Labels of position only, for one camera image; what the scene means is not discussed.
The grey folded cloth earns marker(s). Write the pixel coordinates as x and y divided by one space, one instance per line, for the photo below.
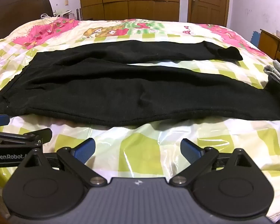
278 73

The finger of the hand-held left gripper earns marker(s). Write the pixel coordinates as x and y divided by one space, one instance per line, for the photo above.
0 120
18 137

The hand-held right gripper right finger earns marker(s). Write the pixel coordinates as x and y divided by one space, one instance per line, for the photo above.
190 150

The dark brown headboard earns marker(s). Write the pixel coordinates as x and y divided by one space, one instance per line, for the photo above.
16 14

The wooden side cabinet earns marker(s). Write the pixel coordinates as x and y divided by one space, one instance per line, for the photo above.
270 43

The blue foam mat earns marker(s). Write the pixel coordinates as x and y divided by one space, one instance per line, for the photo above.
255 38

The wooden door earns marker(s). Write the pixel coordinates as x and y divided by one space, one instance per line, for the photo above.
210 2

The metal bottle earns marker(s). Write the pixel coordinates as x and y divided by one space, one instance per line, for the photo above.
78 14

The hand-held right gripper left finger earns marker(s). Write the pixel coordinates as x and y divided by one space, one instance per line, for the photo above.
85 149

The black pants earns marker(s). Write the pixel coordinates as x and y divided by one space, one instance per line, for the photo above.
121 91

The checkered printed blanket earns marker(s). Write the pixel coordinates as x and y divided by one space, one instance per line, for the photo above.
140 140

